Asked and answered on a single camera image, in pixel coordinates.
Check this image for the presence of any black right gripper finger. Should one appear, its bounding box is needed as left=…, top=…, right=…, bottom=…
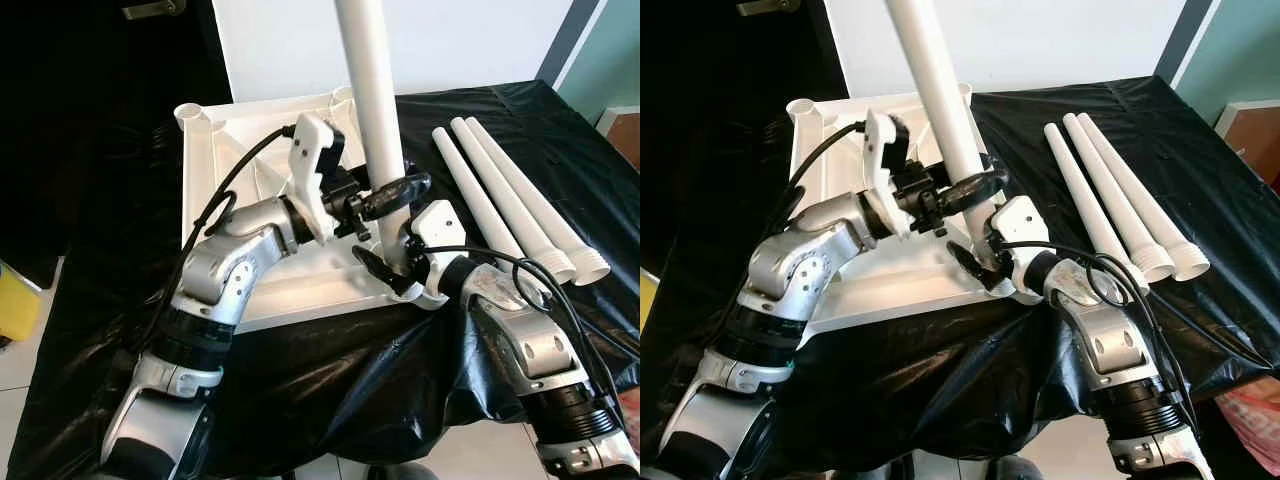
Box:
left=945, top=238, right=999, bottom=291
left=352, top=244, right=409, bottom=297

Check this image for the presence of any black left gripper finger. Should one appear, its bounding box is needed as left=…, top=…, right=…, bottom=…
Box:
left=360, top=172, right=433, bottom=221
left=938, top=165, right=1011, bottom=216

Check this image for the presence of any white plastic table top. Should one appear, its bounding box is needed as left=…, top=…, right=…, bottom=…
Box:
left=172, top=88, right=451, bottom=336
left=785, top=85, right=1041, bottom=336

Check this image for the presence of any white plastic table leg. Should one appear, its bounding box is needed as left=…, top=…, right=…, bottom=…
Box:
left=464, top=114, right=613, bottom=288
left=432, top=127, right=546, bottom=286
left=885, top=0, right=1001, bottom=271
left=450, top=116, right=581, bottom=288
left=333, top=0, right=416, bottom=276
left=1062, top=113, right=1179, bottom=288
left=1042, top=122, right=1151, bottom=286
left=1076, top=111, right=1212, bottom=283

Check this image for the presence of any black plastic table cover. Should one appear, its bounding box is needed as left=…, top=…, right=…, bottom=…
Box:
left=5, top=78, right=641, bottom=480
left=640, top=75, right=1280, bottom=480

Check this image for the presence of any grey robot leg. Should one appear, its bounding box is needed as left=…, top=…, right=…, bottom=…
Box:
left=985, top=455, right=1041, bottom=480
left=365, top=462, right=436, bottom=480

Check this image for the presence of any brown wooden cabinet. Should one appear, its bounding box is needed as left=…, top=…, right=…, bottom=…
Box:
left=595, top=105, right=641, bottom=171
left=1213, top=98, right=1280, bottom=186

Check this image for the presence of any pink plastic bag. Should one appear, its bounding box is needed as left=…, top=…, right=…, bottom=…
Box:
left=1215, top=390, right=1280, bottom=480
left=615, top=390, right=641, bottom=441

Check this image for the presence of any black door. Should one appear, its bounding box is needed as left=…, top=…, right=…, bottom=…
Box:
left=0, top=0, right=231, bottom=261

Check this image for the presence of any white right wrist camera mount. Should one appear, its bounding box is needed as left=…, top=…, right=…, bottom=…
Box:
left=990, top=195, right=1051, bottom=301
left=405, top=200, right=466, bottom=306

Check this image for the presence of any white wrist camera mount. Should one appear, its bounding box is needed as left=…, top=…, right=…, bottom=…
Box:
left=990, top=195, right=1051, bottom=301
left=405, top=200, right=466, bottom=306
left=285, top=112, right=346, bottom=246
left=862, top=108, right=913, bottom=241

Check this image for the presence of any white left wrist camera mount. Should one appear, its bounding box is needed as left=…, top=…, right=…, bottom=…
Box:
left=862, top=108, right=913, bottom=241
left=285, top=112, right=346, bottom=246

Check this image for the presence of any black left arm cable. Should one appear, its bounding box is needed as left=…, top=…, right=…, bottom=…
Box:
left=745, top=118, right=869, bottom=301
left=120, top=122, right=301, bottom=361

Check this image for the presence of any dark grey wall post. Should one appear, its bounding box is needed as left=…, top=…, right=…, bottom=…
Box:
left=537, top=0, right=598, bottom=86
left=1153, top=0, right=1216, bottom=81

